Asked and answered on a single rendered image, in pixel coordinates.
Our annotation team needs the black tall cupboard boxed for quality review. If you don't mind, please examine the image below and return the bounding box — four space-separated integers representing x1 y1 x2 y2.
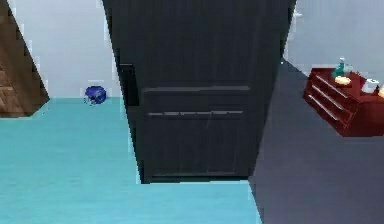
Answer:
101 0 298 184

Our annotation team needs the blue ball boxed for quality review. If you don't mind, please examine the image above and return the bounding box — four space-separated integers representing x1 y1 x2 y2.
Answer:
84 85 108 106

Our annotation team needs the yellow round food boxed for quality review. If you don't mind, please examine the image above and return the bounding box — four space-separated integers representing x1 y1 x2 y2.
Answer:
334 75 352 87

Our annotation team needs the teal spray bottle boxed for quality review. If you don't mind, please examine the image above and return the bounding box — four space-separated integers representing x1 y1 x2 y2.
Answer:
331 57 351 80

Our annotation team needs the dark red chest of drawers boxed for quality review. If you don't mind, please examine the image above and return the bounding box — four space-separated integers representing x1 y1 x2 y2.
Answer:
302 67 384 138

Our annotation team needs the white cup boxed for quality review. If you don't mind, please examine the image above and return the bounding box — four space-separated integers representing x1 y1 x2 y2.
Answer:
361 78 380 95

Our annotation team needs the brown wooden cupboard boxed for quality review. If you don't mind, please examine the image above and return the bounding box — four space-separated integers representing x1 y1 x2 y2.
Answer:
0 0 51 118

